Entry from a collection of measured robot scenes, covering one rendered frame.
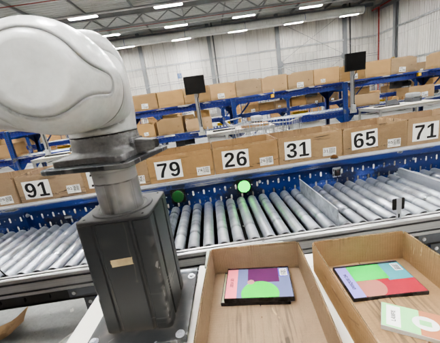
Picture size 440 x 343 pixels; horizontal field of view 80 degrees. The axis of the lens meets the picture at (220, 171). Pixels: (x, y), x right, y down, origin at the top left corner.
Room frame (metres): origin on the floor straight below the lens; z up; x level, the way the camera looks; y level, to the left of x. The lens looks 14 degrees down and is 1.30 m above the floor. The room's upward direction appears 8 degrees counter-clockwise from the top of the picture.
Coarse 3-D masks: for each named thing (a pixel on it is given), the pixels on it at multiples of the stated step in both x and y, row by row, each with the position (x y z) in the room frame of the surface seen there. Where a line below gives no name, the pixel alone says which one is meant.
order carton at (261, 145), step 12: (216, 144) 1.81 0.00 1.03; (228, 144) 1.81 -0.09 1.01; (240, 144) 1.53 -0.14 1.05; (252, 144) 1.53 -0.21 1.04; (264, 144) 1.53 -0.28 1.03; (276, 144) 1.53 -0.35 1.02; (216, 156) 1.53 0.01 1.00; (252, 156) 1.53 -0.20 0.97; (264, 156) 1.53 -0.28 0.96; (276, 156) 1.53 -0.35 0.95; (216, 168) 1.53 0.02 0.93; (240, 168) 1.53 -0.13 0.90; (252, 168) 1.53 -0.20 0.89
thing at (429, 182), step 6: (402, 174) 1.43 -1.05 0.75; (408, 174) 1.38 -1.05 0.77; (414, 174) 1.34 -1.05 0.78; (414, 180) 1.33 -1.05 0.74; (420, 180) 1.29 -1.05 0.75; (426, 180) 1.25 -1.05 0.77; (432, 180) 1.22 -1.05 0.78; (438, 180) 1.19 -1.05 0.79; (426, 186) 1.25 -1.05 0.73; (432, 186) 1.22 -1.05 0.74; (438, 186) 1.18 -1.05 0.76
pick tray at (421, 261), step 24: (336, 240) 0.71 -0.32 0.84; (360, 240) 0.71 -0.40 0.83; (384, 240) 0.70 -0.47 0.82; (408, 240) 0.68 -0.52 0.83; (336, 264) 0.71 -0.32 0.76; (408, 264) 0.67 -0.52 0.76; (432, 264) 0.59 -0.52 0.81; (336, 288) 0.53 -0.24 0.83; (432, 288) 0.56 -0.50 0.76; (360, 312) 0.52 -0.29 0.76; (432, 312) 0.49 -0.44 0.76; (360, 336) 0.42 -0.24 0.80; (384, 336) 0.45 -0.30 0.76; (408, 336) 0.44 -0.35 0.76
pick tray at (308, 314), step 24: (216, 264) 0.75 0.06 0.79; (240, 264) 0.75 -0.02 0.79; (264, 264) 0.74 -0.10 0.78; (288, 264) 0.73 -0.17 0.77; (216, 288) 0.68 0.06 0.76; (312, 288) 0.57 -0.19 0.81; (216, 312) 0.59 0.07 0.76; (240, 312) 0.57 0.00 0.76; (264, 312) 0.56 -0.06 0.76; (288, 312) 0.55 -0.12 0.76; (312, 312) 0.54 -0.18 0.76; (216, 336) 0.51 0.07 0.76; (240, 336) 0.50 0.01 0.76; (264, 336) 0.49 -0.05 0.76; (288, 336) 0.48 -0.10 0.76; (312, 336) 0.48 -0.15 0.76; (336, 336) 0.40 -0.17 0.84
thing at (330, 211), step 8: (304, 184) 1.36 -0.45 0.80; (304, 192) 1.37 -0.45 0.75; (312, 192) 1.26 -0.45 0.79; (312, 200) 1.26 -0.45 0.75; (320, 200) 1.16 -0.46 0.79; (320, 208) 1.16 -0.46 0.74; (328, 208) 1.07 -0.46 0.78; (336, 208) 1.00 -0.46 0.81; (328, 216) 1.08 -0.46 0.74; (336, 216) 1.00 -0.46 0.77; (336, 224) 1.00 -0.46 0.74
